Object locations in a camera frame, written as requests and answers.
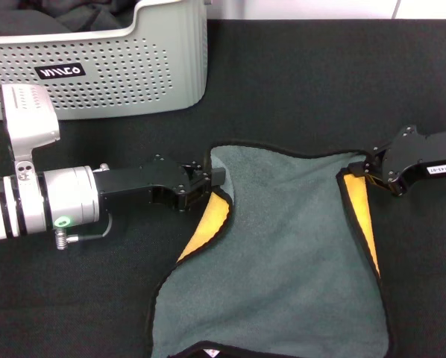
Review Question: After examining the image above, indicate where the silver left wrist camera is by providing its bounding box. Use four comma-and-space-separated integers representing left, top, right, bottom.
0, 84, 62, 187

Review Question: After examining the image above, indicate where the grey perforated storage box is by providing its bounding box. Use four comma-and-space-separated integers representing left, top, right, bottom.
0, 0, 210, 122

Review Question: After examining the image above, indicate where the yellow and grey towel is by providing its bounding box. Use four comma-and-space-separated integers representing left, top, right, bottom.
146, 139, 396, 358

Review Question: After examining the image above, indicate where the dark cloth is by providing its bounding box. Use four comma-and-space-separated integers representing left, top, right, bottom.
0, 0, 139, 38

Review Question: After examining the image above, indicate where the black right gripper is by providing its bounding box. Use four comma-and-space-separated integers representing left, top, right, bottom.
348, 125, 446, 198

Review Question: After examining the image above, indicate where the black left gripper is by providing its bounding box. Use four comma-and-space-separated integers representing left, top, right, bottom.
93, 154, 228, 214

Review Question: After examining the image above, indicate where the black tablecloth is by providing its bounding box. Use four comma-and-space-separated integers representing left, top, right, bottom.
0, 18, 446, 358

